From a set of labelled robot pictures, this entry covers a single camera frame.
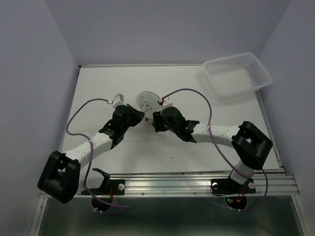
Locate aluminium mounting rail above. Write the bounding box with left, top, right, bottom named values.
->
left=40, top=174, right=301, bottom=197

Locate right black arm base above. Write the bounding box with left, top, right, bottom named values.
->
left=209, top=171, right=256, bottom=196

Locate white plastic basket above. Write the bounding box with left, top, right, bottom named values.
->
left=203, top=52, right=273, bottom=99

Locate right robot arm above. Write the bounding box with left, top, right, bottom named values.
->
left=153, top=107, right=273, bottom=192

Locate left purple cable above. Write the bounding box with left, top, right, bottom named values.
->
left=65, top=98, right=130, bottom=215

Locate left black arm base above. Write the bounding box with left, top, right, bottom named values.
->
left=90, top=168, right=126, bottom=196

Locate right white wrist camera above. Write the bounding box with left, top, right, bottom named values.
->
left=158, top=96, right=173, bottom=110

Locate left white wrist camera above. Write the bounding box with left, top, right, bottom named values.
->
left=107, top=93, right=126, bottom=109

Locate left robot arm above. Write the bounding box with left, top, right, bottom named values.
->
left=37, top=105, right=145, bottom=204

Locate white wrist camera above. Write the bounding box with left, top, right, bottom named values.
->
left=158, top=96, right=173, bottom=110
left=107, top=93, right=126, bottom=109

